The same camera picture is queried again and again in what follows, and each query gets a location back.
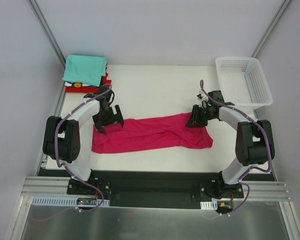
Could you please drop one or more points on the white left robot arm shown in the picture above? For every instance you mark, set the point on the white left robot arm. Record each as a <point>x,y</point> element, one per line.
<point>62,134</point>

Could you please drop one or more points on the white plastic basket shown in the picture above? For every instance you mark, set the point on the white plastic basket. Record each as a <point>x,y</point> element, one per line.
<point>242,81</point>

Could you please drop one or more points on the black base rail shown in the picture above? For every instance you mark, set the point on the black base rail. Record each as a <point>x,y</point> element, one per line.
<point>147,189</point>

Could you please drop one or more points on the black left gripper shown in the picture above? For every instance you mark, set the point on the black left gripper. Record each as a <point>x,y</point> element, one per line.
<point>107,118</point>

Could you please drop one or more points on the folded dark printed t shirt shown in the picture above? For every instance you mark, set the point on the folded dark printed t shirt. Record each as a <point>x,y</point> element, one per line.
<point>78,87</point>

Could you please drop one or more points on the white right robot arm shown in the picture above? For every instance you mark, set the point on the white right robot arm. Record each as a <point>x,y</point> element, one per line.
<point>254,144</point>

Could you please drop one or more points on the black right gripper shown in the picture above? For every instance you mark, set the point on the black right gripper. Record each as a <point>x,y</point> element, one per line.
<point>197,116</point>

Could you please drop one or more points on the folded teal t shirt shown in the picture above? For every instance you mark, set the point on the folded teal t shirt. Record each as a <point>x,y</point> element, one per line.
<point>87,70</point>

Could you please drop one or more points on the crimson pink t shirt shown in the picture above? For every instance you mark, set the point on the crimson pink t shirt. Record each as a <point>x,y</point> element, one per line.
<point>150,134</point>

